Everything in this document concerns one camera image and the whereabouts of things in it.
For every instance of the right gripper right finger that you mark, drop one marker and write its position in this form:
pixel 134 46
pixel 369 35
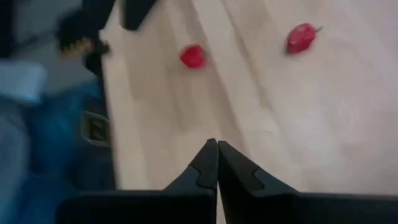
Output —
pixel 242 186

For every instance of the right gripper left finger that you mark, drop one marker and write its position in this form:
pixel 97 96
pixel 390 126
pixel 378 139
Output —
pixel 199 180

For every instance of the red toy pepper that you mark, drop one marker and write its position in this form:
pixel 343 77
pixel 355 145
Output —
pixel 300 39
pixel 193 56

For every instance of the person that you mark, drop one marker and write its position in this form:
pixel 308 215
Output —
pixel 46 149

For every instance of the grey edge bracket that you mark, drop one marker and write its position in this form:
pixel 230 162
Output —
pixel 94 129

